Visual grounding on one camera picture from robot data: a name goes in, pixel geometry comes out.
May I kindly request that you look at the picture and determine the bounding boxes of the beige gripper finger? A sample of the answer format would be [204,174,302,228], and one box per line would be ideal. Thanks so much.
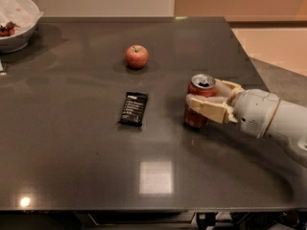
[214,79,244,104]
[185,94,238,124]

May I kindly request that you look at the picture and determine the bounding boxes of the red coke can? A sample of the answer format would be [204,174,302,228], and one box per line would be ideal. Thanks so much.
[184,74,217,129]

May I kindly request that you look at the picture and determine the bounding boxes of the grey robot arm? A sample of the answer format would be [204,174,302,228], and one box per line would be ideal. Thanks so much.
[185,74,307,167]

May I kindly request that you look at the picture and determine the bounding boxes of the black snack bar wrapper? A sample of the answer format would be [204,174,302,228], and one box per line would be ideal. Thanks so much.
[119,92,149,127]

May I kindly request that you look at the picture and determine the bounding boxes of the red apple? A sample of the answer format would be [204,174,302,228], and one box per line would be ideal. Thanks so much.
[125,45,149,69]

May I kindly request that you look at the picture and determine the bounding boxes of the white bowl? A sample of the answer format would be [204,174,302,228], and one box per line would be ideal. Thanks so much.
[0,21,38,53]

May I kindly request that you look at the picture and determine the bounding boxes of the red strawberries in bowl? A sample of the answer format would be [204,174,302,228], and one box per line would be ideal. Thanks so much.
[0,21,17,37]

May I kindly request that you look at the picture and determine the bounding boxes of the white napkin in bowl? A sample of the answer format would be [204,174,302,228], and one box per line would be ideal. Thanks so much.
[0,0,43,27]

